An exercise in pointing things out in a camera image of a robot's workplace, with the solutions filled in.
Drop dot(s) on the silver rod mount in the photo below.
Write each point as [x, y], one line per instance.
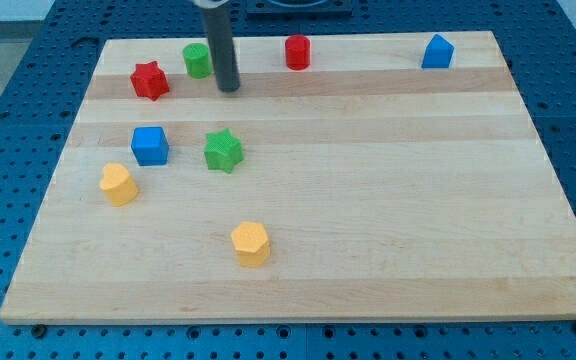
[209, 4]

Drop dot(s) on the blue pentagon prism block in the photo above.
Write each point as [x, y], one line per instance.
[438, 53]

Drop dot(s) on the green star block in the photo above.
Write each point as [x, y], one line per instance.
[222, 151]

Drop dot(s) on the yellow heart block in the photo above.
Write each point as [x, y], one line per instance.
[118, 185]

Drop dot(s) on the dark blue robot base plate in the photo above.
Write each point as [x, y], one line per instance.
[273, 8]

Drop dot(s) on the green cylinder block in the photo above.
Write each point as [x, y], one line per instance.
[197, 60]

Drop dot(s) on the red cylinder block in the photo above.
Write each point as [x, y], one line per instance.
[297, 52]

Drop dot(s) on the blue cube block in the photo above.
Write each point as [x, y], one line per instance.
[150, 146]

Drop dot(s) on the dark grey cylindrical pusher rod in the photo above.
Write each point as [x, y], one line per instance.
[219, 34]

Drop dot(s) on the yellow hexagon block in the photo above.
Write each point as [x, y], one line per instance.
[251, 244]

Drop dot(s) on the red star block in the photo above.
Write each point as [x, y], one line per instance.
[149, 81]

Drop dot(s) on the light wooden board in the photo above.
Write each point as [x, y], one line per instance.
[389, 193]

